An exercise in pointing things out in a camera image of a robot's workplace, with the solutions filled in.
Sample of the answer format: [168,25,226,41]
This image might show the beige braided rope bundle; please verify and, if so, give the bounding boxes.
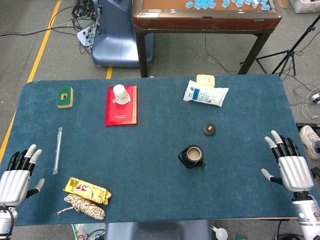
[53,193,107,221]

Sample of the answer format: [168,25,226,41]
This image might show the white paper cup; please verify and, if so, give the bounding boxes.
[112,84,131,105]

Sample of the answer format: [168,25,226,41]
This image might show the clear wrapped straw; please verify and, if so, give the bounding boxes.
[52,126,63,175]

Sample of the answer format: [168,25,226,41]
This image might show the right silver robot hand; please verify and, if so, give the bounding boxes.
[260,129,315,193]

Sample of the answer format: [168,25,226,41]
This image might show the green yellow sponge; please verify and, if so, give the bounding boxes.
[56,86,74,109]

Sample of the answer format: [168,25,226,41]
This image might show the teal blue cloth-covered table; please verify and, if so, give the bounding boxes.
[0,73,316,227]

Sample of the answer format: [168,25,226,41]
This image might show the brown mahjong table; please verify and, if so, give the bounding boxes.
[131,0,283,78]

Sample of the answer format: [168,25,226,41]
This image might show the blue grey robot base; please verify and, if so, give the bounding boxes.
[91,0,155,68]

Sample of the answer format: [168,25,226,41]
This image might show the black tripod stand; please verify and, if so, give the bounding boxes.
[239,18,320,78]

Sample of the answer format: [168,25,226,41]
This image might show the black round lid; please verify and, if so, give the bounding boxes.
[203,122,217,136]

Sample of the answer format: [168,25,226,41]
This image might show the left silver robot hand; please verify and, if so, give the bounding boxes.
[0,143,46,207]

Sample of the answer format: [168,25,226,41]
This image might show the yellow flat box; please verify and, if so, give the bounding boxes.
[195,74,216,88]

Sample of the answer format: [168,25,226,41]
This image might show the red booklet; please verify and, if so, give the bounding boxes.
[104,85,139,127]

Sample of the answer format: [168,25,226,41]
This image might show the white blue plastic pouch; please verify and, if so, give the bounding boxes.
[182,79,230,108]

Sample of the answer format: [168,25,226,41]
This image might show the black floor cable tangle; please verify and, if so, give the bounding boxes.
[0,0,103,55]

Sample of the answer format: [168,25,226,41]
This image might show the clear plastic scoop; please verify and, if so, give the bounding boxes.
[210,224,229,240]

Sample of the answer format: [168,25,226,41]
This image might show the white floor cable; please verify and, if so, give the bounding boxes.
[291,84,320,120]

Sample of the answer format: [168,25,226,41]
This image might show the gold snack packet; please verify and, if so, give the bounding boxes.
[62,176,113,206]

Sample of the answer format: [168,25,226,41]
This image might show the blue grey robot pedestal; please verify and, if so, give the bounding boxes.
[103,219,213,240]

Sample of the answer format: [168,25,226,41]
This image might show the cardboard box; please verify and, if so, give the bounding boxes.
[274,0,290,10]

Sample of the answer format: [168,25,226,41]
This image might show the white power strip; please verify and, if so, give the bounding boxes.
[76,23,97,48]

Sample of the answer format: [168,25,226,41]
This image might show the white sneaker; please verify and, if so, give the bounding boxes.
[299,125,320,161]

